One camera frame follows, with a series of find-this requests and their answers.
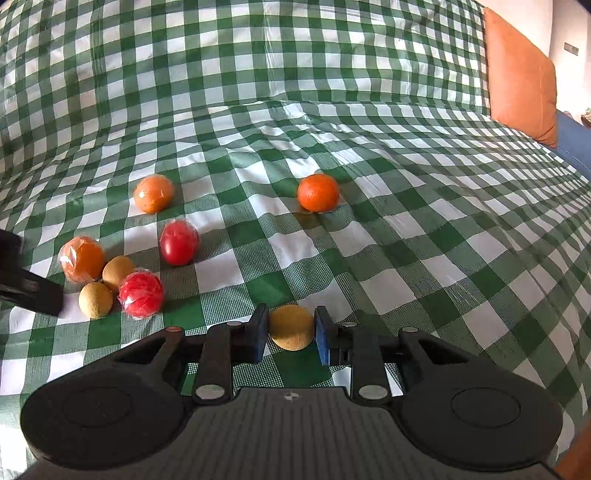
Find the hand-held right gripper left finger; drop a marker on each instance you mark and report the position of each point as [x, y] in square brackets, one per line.
[259, 334]

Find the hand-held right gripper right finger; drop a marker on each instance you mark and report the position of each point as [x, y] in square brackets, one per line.
[323, 334]

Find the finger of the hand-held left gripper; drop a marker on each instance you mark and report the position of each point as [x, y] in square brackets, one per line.
[27, 288]

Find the tan longan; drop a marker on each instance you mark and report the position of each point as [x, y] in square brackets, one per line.
[117, 273]
[291, 328]
[95, 300]

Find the red round fruit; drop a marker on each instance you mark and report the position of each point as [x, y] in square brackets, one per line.
[141, 294]

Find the red tomato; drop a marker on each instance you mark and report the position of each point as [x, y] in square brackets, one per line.
[179, 242]

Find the unwrapped mandarin orange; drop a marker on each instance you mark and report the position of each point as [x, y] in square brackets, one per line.
[318, 193]

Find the green white checked blanket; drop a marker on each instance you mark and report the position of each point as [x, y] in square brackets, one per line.
[369, 138]

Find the blue fabric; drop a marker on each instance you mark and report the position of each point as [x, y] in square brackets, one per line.
[575, 143]

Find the orange cushion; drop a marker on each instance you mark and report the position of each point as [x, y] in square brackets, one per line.
[521, 74]

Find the wall switch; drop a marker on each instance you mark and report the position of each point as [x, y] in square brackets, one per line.
[571, 47]

